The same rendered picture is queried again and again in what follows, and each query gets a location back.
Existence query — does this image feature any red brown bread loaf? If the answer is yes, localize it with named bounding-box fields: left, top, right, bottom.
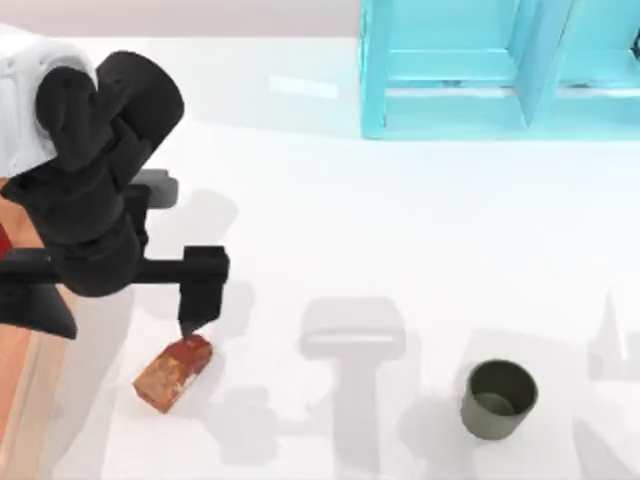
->
left=131, top=333, right=214, bottom=416

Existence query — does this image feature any orange wooden box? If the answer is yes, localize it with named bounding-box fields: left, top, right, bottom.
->
left=0, top=178, right=69, bottom=480

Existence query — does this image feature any light blue rack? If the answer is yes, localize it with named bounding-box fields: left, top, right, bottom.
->
left=358, top=0, right=640, bottom=142

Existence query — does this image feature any grey green cup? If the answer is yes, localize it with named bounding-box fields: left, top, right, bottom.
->
left=459, top=359, right=540, bottom=442

